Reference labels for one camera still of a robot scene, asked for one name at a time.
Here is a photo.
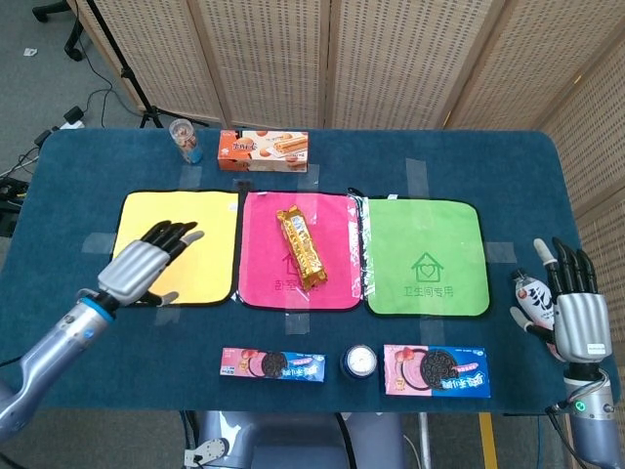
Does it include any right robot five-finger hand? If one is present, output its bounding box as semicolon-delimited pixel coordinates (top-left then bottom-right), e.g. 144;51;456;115
510;237;614;363

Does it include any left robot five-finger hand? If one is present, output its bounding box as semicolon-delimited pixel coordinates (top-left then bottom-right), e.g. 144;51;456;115
97;220;205;309

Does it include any gold snack packet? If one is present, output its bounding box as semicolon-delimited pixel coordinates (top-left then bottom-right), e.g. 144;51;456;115
276;204;327;293

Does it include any clear tape strip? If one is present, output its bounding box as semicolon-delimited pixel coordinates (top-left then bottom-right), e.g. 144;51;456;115
485;241;517;264
296;163;321;191
405;157;431;199
178;163;202;191
154;306;185;327
81;232;118;254
419;317;443;346
284;310;312;336

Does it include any white red drink bottle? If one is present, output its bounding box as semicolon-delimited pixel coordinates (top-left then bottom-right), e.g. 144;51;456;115
511;269;563;357

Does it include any yellow cloth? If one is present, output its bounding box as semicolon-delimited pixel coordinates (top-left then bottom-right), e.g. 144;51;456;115
110;189;240;308

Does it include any blue table carpet cover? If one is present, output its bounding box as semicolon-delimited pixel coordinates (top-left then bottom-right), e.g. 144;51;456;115
0;127;621;416

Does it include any black floor device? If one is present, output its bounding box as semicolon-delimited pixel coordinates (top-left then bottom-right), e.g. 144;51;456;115
0;178;29;235

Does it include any clear plastic snack cup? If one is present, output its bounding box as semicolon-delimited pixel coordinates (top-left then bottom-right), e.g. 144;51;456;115
168;118;203;165

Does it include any yellow floor tape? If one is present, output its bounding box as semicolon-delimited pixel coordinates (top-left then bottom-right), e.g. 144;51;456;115
478;412;499;469

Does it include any wide Oreo strawberry box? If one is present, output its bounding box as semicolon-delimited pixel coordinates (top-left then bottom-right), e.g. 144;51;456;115
381;344;492;400

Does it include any white power strip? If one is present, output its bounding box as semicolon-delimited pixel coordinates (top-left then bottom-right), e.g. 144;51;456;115
58;106;87;130

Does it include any slim Oreo strawberry box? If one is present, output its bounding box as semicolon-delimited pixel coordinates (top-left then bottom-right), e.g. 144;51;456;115
219;347;327;385

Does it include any green cloth with house print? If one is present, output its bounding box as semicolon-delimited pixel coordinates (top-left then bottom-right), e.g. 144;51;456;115
360;194;492;320

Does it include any orange egg roll box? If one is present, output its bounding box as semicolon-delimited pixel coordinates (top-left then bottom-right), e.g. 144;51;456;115
217;129;310;174

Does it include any black tripod stand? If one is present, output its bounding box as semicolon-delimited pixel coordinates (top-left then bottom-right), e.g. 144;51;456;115
85;0;165;129

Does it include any pink cloth with house print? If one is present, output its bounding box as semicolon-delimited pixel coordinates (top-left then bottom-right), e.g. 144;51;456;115
236;190;365;313

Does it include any blue drink can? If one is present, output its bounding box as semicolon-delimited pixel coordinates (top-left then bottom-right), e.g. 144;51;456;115
340;344;379;381

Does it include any clear plastic strip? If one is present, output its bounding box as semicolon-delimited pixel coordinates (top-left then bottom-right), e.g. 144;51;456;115
345;193;373;300

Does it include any grey robot torso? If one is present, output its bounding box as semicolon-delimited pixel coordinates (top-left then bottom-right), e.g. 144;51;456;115
183;409;406;469

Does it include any black office chair base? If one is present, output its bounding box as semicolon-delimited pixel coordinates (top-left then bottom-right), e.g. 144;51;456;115
31;0;87;63

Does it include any wicker folding screen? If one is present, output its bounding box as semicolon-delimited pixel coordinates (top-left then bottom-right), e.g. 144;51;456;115
67;0;625;343

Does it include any black floor cable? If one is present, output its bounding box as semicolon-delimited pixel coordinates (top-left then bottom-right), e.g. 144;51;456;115
0;87;116;180

